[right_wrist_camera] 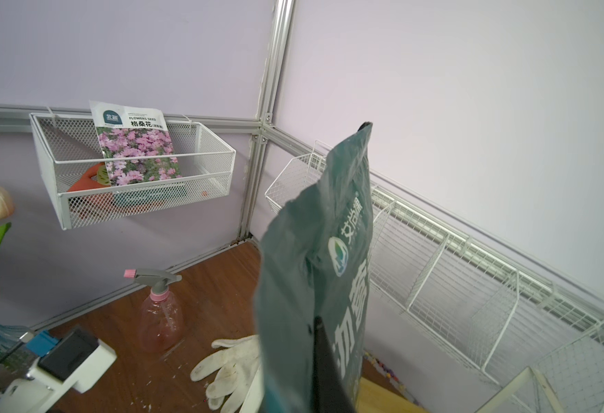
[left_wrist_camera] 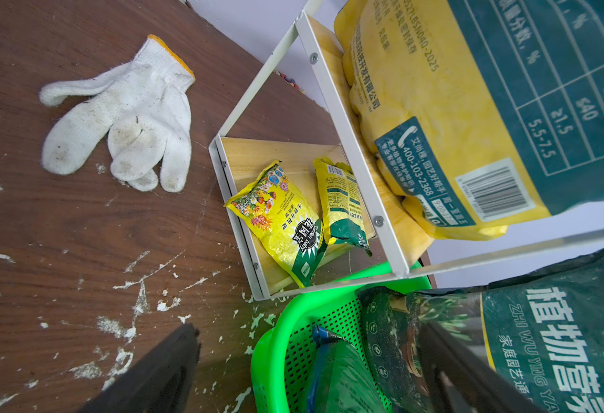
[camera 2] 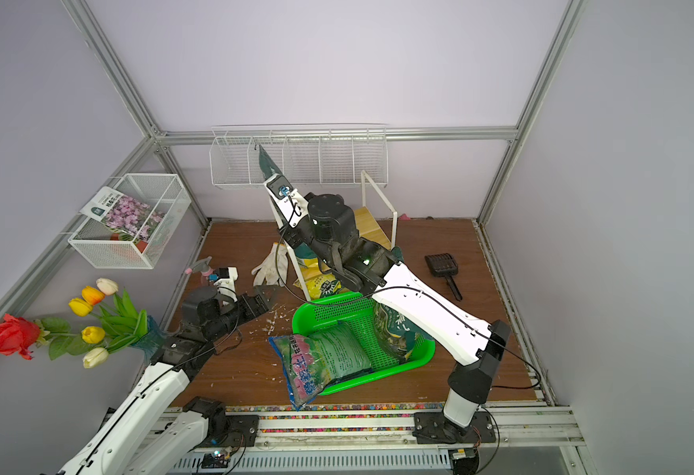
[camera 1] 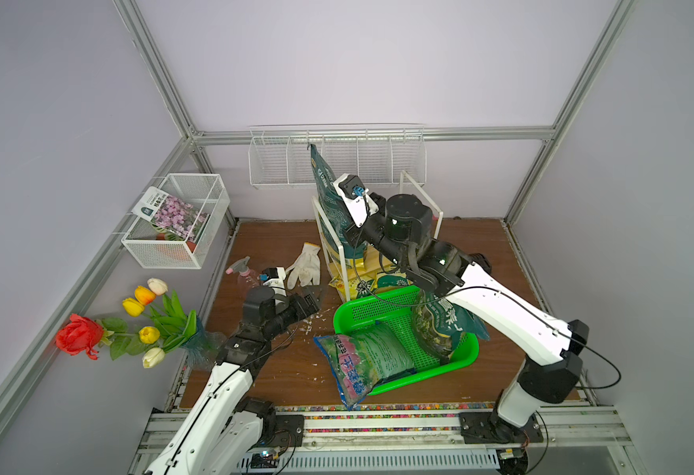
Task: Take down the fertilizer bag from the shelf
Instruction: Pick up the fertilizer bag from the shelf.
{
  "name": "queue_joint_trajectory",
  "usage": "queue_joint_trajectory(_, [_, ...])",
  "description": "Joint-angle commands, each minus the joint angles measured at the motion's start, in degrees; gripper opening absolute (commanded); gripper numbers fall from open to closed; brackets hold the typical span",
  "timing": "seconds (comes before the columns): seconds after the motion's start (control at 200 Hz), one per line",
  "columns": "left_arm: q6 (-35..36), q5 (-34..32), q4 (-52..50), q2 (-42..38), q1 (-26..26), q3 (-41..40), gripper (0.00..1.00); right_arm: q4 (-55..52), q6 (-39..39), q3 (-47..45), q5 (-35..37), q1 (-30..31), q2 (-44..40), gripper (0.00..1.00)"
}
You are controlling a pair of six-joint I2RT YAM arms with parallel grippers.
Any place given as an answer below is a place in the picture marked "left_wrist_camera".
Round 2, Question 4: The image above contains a white work glove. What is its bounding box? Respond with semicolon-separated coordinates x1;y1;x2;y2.
40;34;195;193

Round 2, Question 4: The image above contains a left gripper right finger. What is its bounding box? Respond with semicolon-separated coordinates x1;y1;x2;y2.
417;323;541;413

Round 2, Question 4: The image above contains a green plastic basket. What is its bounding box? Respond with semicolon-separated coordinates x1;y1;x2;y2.
249;261;433;413

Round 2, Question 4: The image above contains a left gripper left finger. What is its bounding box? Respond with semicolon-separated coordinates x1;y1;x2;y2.
79;324;200;412

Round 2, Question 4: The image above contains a dark green fertilizer bag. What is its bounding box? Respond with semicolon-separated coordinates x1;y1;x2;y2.
334;0;604;241
358;249;604;412

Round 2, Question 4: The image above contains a yellow flower fertilizer packet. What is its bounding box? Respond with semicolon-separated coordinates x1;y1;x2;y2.
225;160;326;287

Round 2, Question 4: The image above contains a yellow green fertilizer packet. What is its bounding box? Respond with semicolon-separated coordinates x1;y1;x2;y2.
314;157;373;256

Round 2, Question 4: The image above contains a blue green soil bag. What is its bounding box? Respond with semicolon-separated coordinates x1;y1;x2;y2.
297;325;386;412

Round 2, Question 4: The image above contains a white metal wooden shelf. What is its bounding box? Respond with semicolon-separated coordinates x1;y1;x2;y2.
209;1;604;287

